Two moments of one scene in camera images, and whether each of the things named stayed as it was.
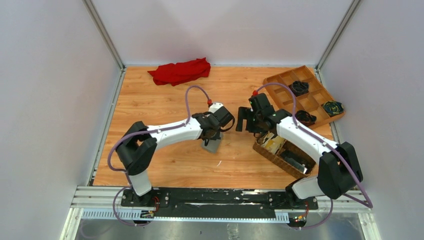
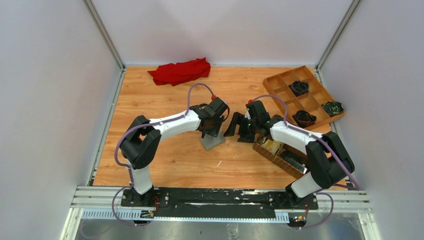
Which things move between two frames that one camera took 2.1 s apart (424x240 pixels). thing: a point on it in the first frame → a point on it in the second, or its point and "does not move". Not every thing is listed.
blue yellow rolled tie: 332,107 does not move
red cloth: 173,74 does not move
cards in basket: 274,144 does not move
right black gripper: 249,118 → 245,129
